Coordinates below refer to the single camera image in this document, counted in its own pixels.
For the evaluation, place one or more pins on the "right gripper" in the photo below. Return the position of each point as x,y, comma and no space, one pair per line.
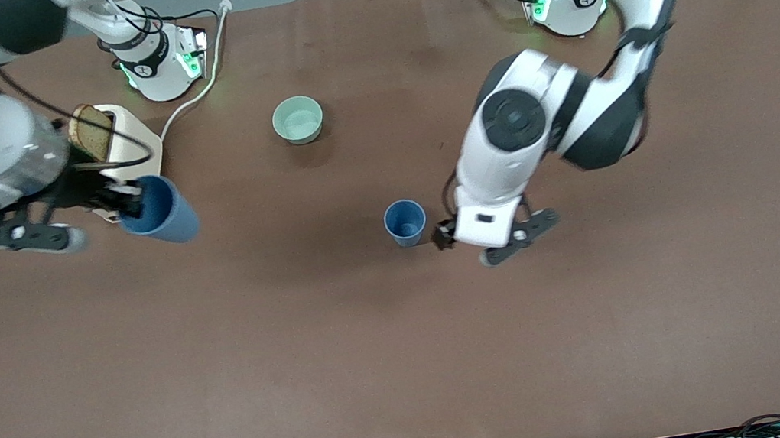
81,189

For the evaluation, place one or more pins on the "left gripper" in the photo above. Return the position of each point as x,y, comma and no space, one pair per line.
446,234

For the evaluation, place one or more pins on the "blue plastic cup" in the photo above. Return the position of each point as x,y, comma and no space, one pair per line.
164,210
405,223

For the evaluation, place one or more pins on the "cream white toaster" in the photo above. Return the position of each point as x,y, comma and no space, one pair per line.
147,147

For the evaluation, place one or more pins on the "brown bread slice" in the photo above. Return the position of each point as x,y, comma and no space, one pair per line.
92,132

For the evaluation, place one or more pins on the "brown table mat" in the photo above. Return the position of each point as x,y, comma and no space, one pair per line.
378,344

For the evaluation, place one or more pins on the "green bowl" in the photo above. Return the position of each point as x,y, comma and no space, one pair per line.
298,120

